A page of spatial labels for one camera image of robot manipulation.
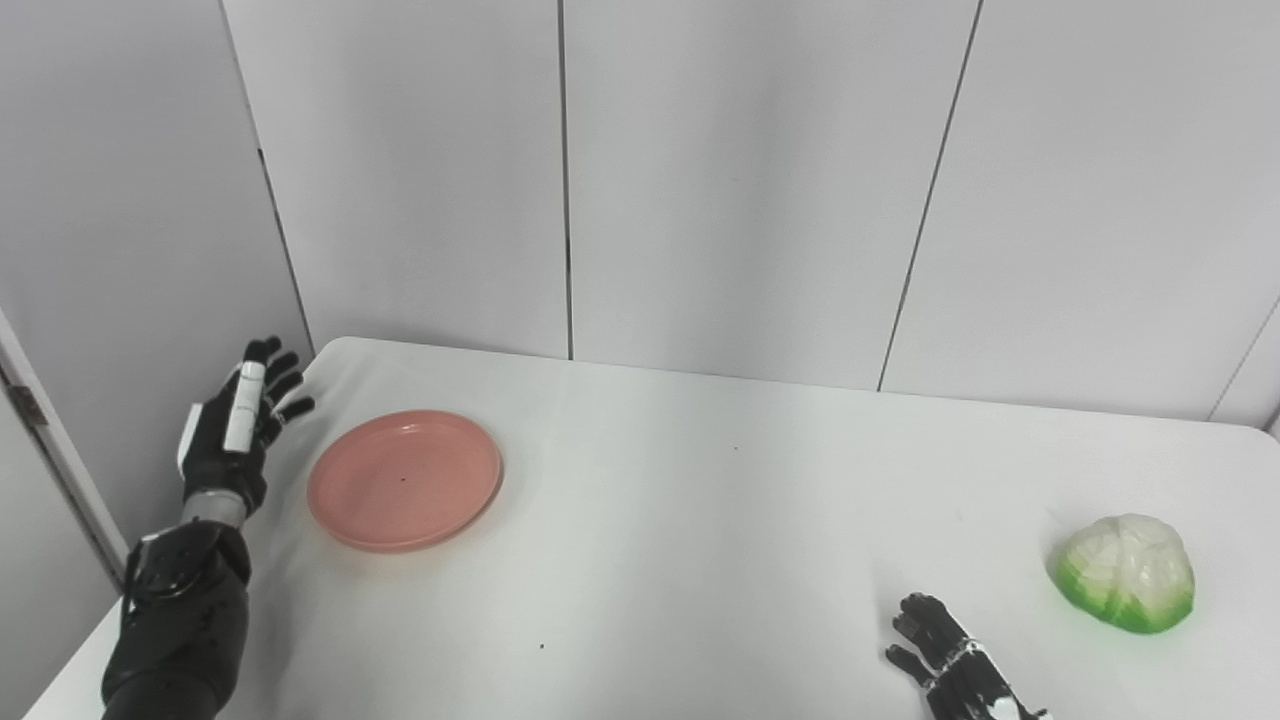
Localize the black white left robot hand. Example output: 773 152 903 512
177 336 316 518

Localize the dark metal door hinge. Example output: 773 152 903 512
8 375 49 429

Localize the green white toy cabbage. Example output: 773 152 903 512
1047 514 1197 635

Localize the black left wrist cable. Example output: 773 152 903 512
120 533 169 606

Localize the pink round plate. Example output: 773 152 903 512
307 409 504 554

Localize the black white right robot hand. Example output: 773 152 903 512
885 593 1051 720

